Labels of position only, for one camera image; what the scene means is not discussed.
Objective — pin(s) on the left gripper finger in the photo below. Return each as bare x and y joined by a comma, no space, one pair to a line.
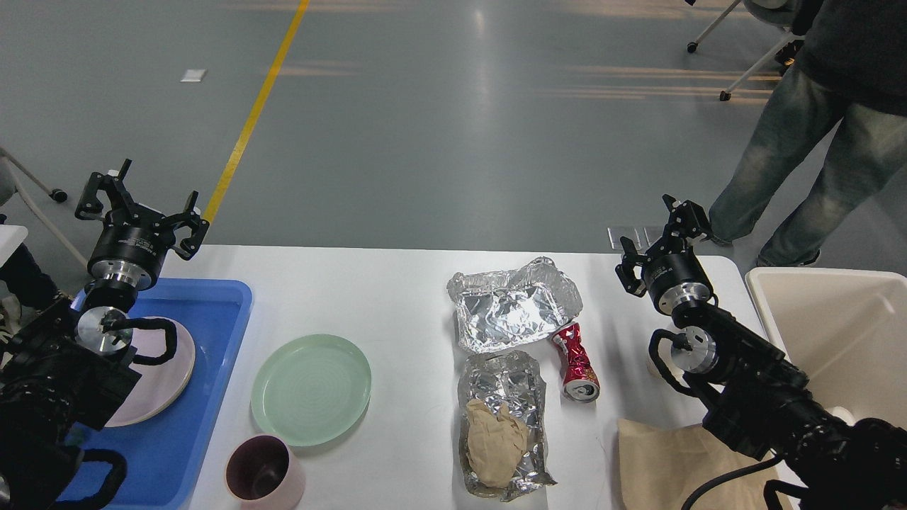
105,197
189,218

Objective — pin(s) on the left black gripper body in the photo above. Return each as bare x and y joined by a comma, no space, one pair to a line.
130,250

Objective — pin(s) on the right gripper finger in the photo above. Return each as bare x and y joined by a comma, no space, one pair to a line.
687,223
626,270

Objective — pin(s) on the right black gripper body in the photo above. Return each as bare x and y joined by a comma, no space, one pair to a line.
671,277

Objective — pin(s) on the green plate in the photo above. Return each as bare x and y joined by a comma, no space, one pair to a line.
312,390

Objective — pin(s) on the pink mug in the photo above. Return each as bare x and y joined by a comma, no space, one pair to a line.
263,473

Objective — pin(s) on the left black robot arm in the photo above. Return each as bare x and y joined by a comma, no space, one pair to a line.
77,366

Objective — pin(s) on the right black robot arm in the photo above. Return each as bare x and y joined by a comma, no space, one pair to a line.
757,402

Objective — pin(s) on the left rolling chair leg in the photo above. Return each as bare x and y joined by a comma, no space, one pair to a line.
57,195

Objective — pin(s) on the crushed red soda can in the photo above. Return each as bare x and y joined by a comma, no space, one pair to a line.
580,382

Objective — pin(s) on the crumpled foil tray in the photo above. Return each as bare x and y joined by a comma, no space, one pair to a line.
498,310

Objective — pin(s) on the pink plate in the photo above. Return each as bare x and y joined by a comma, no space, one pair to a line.
159,385

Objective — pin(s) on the flat crumpled foil sheet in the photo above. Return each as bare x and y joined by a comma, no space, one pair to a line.
512,377

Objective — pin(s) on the beige plastic bin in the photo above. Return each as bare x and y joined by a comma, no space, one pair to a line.
846,329

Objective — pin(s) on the brown paper bag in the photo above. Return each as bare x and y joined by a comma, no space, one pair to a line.
660,468

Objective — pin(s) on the blue plastic tray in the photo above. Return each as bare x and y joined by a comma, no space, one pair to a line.
164,453

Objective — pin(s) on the crumpled brown paper ball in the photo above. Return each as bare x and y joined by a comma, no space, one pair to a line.
496,443

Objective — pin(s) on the standing person in jeans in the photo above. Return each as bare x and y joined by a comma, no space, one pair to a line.
848,81

